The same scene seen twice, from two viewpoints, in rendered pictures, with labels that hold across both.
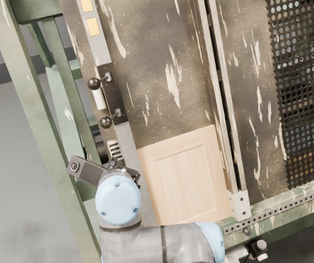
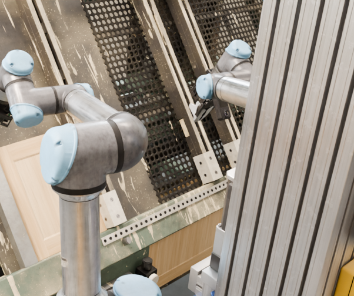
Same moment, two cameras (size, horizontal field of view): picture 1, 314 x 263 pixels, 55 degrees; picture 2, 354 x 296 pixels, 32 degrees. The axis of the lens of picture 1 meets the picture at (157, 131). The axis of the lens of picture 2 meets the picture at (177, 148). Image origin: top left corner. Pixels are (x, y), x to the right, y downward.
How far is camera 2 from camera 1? 1.40 m
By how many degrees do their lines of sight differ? 35
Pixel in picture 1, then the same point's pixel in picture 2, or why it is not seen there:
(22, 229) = not seen: outside the picture
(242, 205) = (114, 207)
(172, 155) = (29, 156)
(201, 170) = not seen: hidden behind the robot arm
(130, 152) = not seen: outside the picture
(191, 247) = (71, 86)
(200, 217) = not seen: hidden behind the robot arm
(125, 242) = (28, 87)
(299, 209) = (176, 219)
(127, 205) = (26, 60)
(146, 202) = (10, 205)
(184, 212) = (53, 224)
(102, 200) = (10, 56)
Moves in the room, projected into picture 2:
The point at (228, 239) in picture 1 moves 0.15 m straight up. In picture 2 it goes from (109, 253) to (112, 218)
